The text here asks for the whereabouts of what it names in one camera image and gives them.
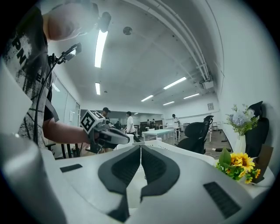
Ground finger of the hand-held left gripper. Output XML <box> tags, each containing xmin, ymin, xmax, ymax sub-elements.
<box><xmin>106</xmin><ymin>128</ymin><xmax>131</xmax><ymax>143</ymax></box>
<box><xmin>99</xmin><ymin>136</ymin><xmax>129</xmax><ymax>150</ymax></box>

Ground pale blue desk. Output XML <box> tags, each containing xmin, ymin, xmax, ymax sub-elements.
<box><xmin>141</xmin><ymin>129</ymin><xmax>175</xmax><ymax>142</ymax></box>

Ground black head camera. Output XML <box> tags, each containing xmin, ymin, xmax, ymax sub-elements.
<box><xmin>97</xmin><ymin>11</ymin><xmax>112</xmax><ymax>33</ymax></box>

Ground black office chair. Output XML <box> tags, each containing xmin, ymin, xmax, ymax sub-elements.
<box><xmin>175</xmin><ymin>115</ymin><xmax>214</xmax><ymax>155</ymax></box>
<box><xmin>245</xmin><ymin>101</ymin><xmax>270</xmax><ymax>158</ymax></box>

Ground black gooseneck chest camera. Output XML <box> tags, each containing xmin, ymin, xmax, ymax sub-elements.
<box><xmin>32</xmin><ymin>42</ymin><xmax>83</xmax><ymax>145</ymax></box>

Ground ceiling strip lights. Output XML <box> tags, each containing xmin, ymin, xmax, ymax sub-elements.
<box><xmin>94</xmin><ymin>29</ymin><xmax>200</xmax><ymax>106</ymax></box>

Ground person's left forearm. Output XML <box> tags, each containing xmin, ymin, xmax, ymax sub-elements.
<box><xmin>42</xmin><ymin>119</ymin><xmax>91</xmax><ymax>145</ymax></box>

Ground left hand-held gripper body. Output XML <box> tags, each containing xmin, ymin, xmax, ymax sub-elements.
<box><xmin>80</xmin><ymin>109</ymin><xmax>112</xmax><ymax>153</ymax></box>

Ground white ceiling unit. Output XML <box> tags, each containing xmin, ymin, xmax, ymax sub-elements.
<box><xmin>201</xmin><ymin>80</ymin><xmax>214</xmax><ymax>90</ymax></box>

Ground brown desk holder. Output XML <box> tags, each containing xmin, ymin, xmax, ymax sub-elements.
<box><xmin>251</xmin><ymin>144</ymin><xmax>274</xmax><ymax>184</ymax></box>

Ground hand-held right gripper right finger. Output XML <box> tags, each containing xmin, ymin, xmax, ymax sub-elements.
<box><xmin>131</xmin><ymin>145</ymin><xmax>257</xmax><ymax>224</ymax></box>

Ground person's head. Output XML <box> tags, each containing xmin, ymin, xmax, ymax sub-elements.
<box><xmin>42</xmin><ymin>0</ymin><xmax>100</xmax><ymax>41</ymax></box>

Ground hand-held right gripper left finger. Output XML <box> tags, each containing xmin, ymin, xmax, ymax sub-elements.
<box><xmin>41</xmin><ymin>145</ymin><xmax>141</xmax><ymax>224</ymax></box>

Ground tall white vase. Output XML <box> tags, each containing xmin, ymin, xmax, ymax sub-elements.
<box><xmin>234</xmin><ymin>135</ymin><xmax>247</xmax><ymax>154</ymax></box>

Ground person's printed t-shirt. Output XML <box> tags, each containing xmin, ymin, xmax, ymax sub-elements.
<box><xmin>0</xmin><ymin>4</ymin><xmax>60</xmax><ymax>149</ymax></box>

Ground white cylindrical appliance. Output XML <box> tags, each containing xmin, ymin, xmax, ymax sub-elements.
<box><xmin>0</xmin><ymin>59</ymin><xmax>67</xmax><ymax>224</ymax></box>

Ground pale blue flower bouquet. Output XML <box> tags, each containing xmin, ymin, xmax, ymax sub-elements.
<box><xmin>225</xmin><ymin>104</ymin><xmax>260</xmax><ymax>136</ymax></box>

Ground sunflower bouquet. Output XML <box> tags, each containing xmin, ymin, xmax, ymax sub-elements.
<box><xmin>215</xmin><ymin>147</ymin><xmax>261</xmax><ymax>184</ymax></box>

